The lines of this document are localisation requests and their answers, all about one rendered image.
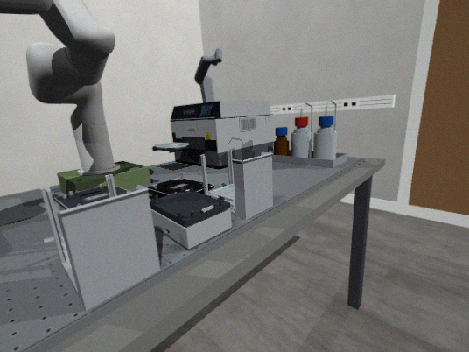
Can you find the brown glass bottle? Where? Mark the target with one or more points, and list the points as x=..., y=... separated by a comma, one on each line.
x=281, y=148

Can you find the blue bottle cap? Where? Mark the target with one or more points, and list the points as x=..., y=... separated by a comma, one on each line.
x=281, y=130
x=325, y=120

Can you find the white plastic bottle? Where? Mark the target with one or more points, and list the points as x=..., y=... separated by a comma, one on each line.
x=301, y=145

